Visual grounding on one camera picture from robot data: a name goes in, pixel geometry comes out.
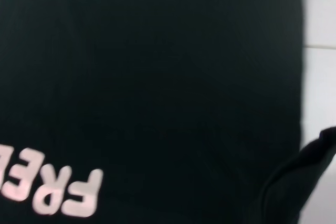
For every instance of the black shirt with FREE print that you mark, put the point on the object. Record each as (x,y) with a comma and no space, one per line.
(157,77)

